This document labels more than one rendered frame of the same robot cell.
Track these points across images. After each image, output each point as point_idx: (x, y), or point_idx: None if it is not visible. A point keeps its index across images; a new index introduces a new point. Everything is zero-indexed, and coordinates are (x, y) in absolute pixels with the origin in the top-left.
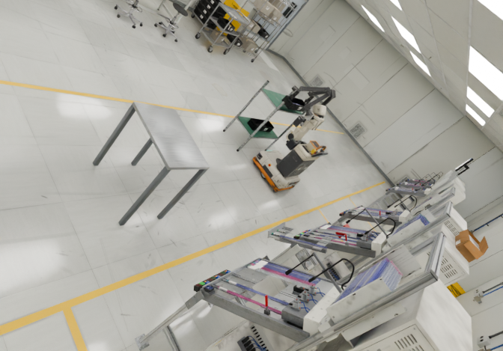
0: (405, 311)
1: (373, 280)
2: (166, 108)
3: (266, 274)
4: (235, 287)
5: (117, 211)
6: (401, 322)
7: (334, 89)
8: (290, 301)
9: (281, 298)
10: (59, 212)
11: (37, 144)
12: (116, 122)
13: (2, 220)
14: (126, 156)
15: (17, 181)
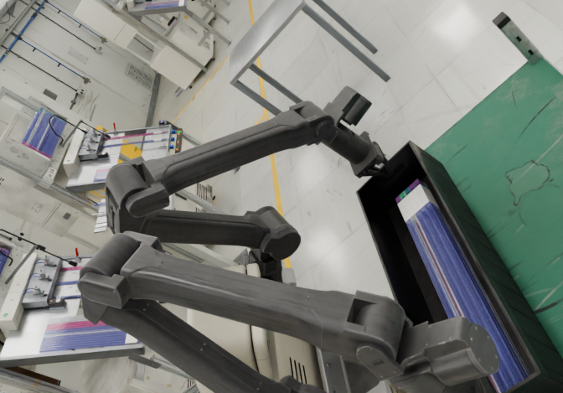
0: (21, 109)
1: (35, 116)
2: None
3: None
4: (152, 139)
5: (323, 101)
6: (24, 120)
7: (87, 265)
8: (106, 149)
9: (115, 148)
10: (321, 68)
11: (384, 6)
12: (464, 13)
13: (315, 49)
14: (397, 65)
15: (343, 30)
